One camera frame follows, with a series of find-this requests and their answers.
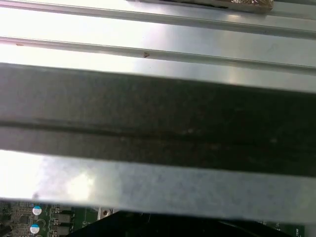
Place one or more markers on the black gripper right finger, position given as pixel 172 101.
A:
pixel 222 229

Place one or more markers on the black and grey PC case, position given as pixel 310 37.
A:
pixel 148 118

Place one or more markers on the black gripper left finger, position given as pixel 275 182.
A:
pixel 123 227

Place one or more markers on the green motherboard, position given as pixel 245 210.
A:
pixel 81 222

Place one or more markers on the grey square inductor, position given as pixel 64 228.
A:
pixel 61 230
pixel 61 217

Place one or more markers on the brown square base plate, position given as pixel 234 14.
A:
pixel 247 6

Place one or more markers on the small silver capacitor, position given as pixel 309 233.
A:
pixel 37 210
pixel 34 228

